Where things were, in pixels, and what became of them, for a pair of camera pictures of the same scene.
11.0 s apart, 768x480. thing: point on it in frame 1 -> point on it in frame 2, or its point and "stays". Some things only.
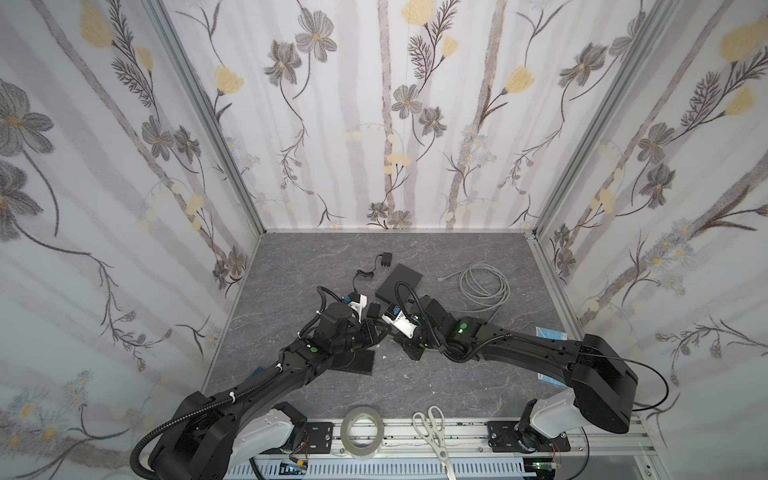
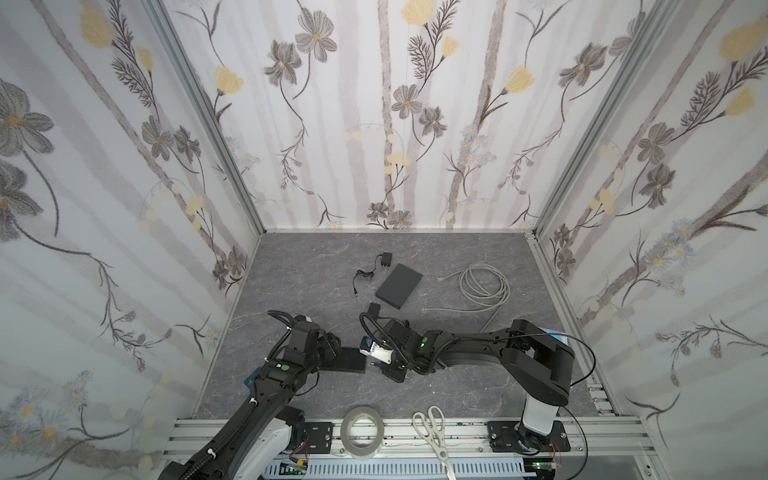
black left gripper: [365, 334] -> [327, 348]
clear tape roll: [367, 452] stays
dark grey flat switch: [401, 273] stays
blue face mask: [552, 335] stays
